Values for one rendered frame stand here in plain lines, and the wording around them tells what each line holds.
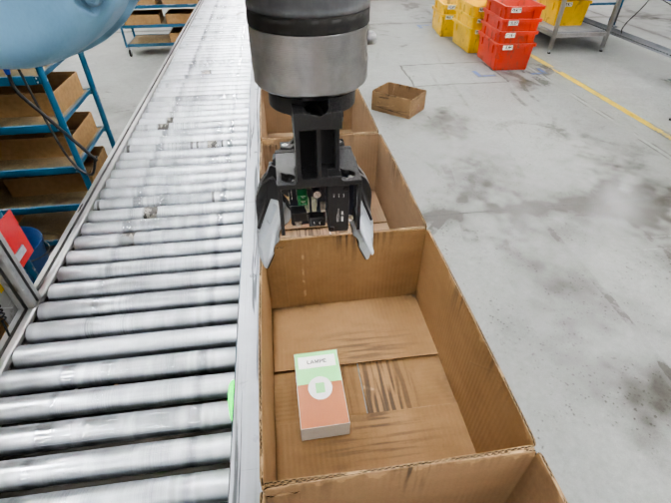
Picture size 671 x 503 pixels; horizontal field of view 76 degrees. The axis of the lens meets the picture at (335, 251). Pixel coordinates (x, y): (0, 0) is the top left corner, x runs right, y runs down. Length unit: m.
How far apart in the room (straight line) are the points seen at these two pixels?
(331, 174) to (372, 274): 0.45
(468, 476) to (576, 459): 1.31
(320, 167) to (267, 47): 0.09
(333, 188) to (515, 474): 0.38
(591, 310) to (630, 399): 0.46
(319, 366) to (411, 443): 0.18
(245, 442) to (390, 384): 0.24
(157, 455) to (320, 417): 0.34
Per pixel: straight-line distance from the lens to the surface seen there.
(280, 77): 0.33
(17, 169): 2.45
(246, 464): 0.67
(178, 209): 1.42
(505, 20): 5.31
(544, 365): 2.02
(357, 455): 0.67
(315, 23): 0.32
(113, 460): 0.90
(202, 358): 0.97
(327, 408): 0.66
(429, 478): 0.53
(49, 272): 1.33
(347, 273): 0.79
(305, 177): 0.35
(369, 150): 1.10
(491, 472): 0.55
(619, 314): 2.40
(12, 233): 1.29
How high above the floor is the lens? 1.49
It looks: 40 degrees down
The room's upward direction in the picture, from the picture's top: straight up
